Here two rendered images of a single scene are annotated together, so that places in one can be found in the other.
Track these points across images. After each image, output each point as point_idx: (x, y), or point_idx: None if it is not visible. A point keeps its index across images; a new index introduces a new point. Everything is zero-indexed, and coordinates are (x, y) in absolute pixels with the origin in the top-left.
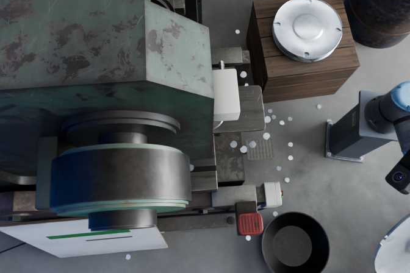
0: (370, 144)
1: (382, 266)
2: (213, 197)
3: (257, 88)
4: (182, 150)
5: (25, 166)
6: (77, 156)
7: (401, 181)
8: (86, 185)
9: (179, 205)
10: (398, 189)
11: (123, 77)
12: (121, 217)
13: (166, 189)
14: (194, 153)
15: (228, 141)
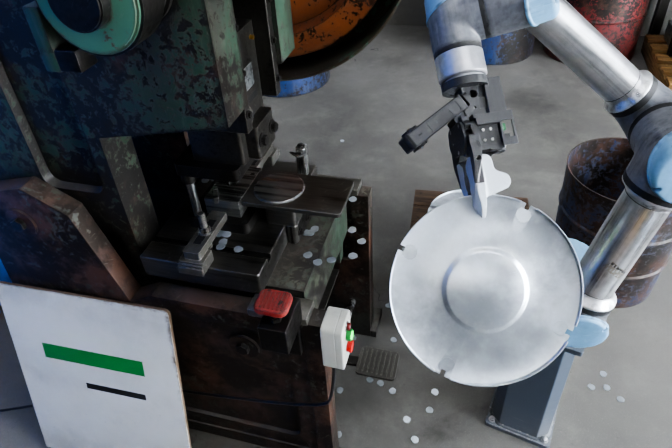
0: (536, 373)
1: (407, 323)
2: (254, 300)
3: (348, 181)
4: (191, 79)
5: (56, 131)
6: None
7: (408, 130)
8: None
9: None
10: (403, 138)
11: None
12: None
13: None
14: (206, 101)
15: (303, 251)
